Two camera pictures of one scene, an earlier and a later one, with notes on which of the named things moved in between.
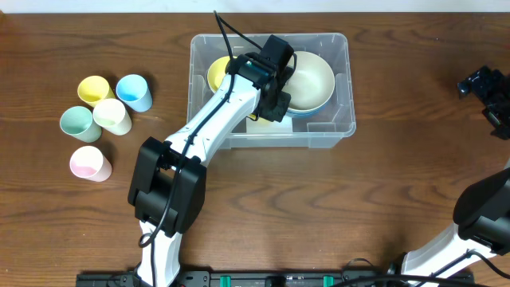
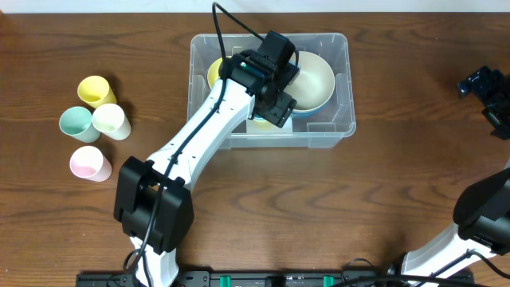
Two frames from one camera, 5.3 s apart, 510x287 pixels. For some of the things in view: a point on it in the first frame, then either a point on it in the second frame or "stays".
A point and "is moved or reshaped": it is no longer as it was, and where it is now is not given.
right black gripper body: (479, 84) stays
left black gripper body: (275, 108) stays
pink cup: (88, 163) stays
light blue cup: (134, 90) is moved or reshaped
